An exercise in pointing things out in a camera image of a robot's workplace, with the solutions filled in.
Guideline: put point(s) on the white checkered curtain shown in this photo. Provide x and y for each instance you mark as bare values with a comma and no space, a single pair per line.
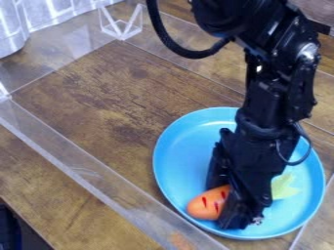
25,16

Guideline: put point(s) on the orange toy carrot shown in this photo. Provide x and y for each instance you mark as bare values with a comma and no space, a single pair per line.
207,205

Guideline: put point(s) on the clear acrylic front barrier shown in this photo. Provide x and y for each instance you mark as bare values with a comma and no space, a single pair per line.
160,223

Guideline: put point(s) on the clear acrylic corner bracket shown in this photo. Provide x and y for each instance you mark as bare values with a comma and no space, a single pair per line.
119,29

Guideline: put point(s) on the blue plastic plate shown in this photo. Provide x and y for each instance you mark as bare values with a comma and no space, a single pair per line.
180,160

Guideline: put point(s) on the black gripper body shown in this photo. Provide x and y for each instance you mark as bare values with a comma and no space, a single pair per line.
255,153

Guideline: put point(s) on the clear acrylic barrier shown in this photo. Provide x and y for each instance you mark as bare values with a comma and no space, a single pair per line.
160,223
56,45

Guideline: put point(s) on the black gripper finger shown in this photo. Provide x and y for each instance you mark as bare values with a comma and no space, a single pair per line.
218,168
242,211

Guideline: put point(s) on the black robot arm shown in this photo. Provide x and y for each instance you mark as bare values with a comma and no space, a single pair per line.
281,45

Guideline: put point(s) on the clear acrylic back barrier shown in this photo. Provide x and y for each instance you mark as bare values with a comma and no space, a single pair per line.
56,45

